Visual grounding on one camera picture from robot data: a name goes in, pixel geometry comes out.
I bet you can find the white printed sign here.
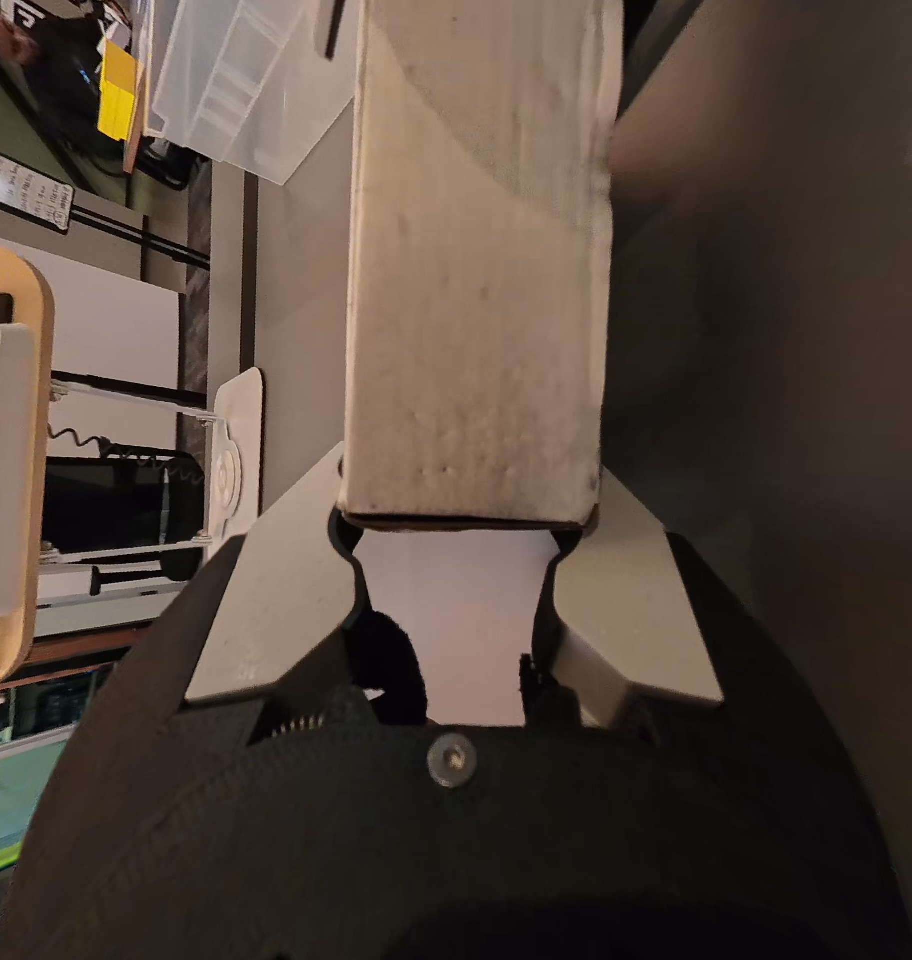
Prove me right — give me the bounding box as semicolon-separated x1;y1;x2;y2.
0;142;76;234

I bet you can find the black coiled cable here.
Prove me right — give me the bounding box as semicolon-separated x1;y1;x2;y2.
51;427;202;481

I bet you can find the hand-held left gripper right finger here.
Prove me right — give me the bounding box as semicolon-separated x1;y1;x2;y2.
517;465;727;727

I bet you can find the white instruction sheet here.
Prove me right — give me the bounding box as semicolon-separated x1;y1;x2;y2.
0;322;37;616

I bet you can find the clear plastic bin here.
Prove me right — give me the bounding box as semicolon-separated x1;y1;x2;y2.
144;0;359;185

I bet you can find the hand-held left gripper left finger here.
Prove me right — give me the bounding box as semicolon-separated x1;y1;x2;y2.
182;442;373;710

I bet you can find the white partition panel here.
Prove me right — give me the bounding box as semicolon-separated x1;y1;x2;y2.
47;262;183;451

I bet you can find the wooden instruction board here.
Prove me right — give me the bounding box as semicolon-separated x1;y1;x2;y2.
0;247;55;691

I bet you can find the yellow storage bin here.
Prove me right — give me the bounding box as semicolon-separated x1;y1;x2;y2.
97;37;143;140

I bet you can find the brown wooden beam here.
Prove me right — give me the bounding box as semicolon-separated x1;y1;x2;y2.
0;626;149;691

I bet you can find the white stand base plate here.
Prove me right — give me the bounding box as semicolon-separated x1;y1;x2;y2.
201;367;265;556

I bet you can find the white cardboard box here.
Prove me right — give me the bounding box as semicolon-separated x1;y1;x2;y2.
337;0;625;535

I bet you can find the clear acrylic rod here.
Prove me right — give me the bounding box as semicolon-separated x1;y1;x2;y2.
39;536;209;564
51;382;217;421

